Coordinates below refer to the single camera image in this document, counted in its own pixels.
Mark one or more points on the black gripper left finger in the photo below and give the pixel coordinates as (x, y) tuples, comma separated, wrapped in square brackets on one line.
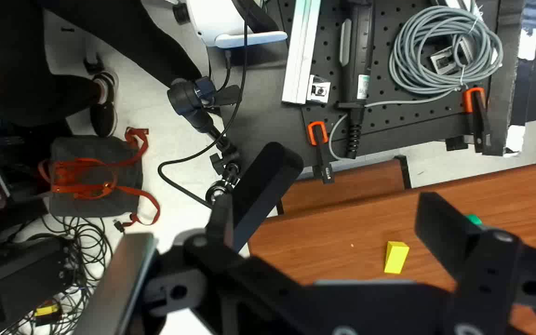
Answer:
[(220, 219)]

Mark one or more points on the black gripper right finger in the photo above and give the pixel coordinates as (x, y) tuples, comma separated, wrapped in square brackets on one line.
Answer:
[(441, 225)]

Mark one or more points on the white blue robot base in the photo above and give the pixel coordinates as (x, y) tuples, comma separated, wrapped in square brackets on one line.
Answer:
[(218, 20)]

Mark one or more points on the small green block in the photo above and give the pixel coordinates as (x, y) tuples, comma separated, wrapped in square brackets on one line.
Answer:
[(475, 219)]

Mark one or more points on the small yellow block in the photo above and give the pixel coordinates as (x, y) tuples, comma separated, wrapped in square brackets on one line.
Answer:
[(395, 256)]

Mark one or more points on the black clamp block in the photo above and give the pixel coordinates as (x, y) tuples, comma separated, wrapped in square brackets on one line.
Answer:
[(266, 182)]

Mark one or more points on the black pegboard panel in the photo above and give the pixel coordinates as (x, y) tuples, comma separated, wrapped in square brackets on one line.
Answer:
[(399, 122)]

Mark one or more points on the orange black bar clamp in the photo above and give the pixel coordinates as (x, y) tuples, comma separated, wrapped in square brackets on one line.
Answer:
[(317, 139), (473, 113)]

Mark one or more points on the white marker tag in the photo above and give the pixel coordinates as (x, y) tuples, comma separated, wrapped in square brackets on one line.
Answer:
[(319, 89)]

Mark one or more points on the black shoe with white stripes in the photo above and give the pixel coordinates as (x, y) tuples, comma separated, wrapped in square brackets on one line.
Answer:
[(103, 102)]

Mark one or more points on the white aluminium profile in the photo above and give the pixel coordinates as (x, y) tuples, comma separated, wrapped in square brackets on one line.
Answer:
[(300, 52)]

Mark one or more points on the black power strip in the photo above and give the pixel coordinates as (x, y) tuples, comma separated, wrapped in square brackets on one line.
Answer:
[(358, 48)]

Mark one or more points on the yellow plug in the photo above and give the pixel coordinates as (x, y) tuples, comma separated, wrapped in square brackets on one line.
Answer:
[(45, 308)]

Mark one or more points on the black box on floor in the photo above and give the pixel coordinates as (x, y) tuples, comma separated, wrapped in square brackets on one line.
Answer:
[(13, 271)]

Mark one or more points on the grey wrist camera housing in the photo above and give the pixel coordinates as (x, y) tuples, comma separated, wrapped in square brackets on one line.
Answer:
[(116, 288)]

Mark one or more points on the black camera on mount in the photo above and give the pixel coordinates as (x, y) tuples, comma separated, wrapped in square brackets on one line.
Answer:
[(188, 98)]

